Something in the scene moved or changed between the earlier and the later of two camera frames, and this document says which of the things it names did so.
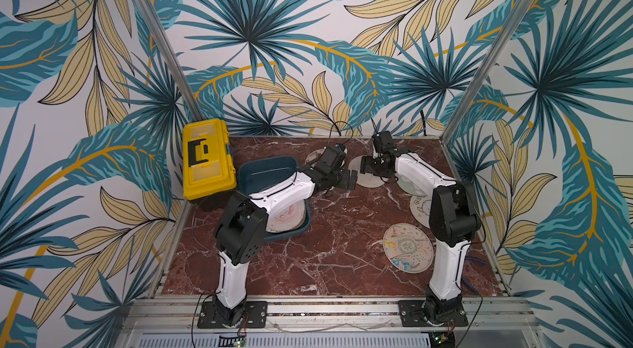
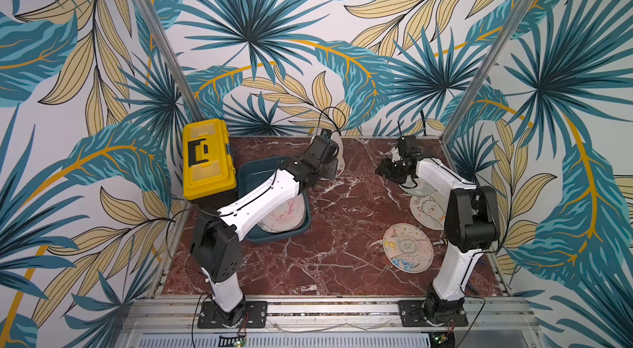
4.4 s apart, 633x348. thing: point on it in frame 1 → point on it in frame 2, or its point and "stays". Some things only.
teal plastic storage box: [255, 172] stays
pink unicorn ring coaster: [288, 218] stays
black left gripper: [346, 178] → [331, 172]
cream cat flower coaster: [419, 207] stays
